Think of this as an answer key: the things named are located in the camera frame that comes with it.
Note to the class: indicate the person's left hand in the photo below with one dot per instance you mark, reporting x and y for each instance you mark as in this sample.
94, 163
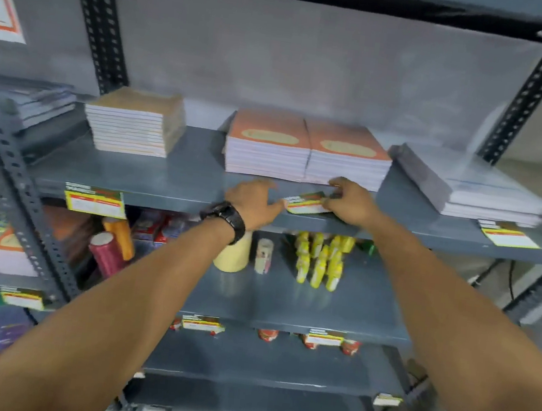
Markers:
251, 205

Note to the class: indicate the person's right hand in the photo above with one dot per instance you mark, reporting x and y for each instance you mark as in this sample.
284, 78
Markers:
354, 208

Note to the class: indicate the person's right thumb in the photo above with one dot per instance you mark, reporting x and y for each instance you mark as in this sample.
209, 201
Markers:
332, 203

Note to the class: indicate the person's left thumb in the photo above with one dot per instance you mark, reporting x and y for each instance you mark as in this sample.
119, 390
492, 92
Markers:
274, 208

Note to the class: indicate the white red shelf label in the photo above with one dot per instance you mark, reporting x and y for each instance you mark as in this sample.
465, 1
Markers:
303, 204

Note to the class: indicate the person's left forearm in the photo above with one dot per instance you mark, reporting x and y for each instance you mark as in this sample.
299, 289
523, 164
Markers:
104, 320

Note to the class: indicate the person's right forearm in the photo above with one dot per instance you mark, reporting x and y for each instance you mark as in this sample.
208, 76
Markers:
462, 335

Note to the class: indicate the black wristwatch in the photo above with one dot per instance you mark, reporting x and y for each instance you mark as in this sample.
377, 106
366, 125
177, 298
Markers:
230, 217

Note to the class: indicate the stack of orange notebooks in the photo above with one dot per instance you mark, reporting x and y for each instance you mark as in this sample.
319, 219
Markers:
268, 148
350, 161

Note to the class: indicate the small white tape roll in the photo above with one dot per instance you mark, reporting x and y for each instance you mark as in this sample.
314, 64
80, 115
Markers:
263, 256

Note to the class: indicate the small green item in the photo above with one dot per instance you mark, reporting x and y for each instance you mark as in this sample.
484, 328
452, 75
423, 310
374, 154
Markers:
367, 247

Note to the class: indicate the group of yellow glue bottles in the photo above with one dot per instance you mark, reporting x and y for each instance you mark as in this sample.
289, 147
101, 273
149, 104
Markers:
318, 263

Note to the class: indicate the cream tape roll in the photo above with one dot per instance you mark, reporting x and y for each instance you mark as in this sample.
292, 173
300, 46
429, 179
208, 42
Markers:
234, 258

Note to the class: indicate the grey metal shelf rack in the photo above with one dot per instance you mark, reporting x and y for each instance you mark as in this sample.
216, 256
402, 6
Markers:
190, 178

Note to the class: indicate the red stationery packets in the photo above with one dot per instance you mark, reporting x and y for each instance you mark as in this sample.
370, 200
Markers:
157, 228

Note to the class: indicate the small red jar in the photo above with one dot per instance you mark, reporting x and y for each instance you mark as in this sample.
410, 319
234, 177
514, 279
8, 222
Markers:
350, 347
268, 335
175, 324
309, 344

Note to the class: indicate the plastic-wrapped stack of white notebooks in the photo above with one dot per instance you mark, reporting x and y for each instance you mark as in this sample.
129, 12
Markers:
470, 188

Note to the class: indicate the orange thread spool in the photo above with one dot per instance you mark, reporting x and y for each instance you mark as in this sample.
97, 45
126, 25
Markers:
120, 239

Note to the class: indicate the stack of brown notebooks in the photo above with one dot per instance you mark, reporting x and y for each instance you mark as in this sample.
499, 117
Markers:
133, 122

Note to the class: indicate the maroon thread spool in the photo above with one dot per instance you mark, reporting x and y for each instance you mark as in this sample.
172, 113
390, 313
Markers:
106, 254

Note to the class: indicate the stack of grey notebooks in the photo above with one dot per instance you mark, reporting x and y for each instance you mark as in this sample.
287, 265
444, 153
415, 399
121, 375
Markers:
42, 101

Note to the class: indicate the neighbouring grey metal rack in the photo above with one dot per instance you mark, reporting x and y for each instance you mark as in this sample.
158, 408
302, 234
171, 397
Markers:
11, 190

